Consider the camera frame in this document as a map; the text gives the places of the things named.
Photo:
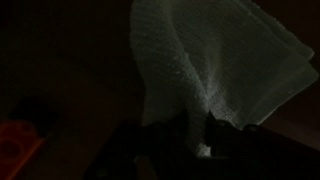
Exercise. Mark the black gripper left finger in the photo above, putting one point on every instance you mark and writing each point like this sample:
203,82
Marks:
183,133

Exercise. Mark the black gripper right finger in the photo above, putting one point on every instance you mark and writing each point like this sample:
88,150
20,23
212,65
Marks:
216,140

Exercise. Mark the red rectangular block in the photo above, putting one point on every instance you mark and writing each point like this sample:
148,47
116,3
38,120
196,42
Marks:
16,146

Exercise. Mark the white cloth towel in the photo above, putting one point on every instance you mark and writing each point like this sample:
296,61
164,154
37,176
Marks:
213,56

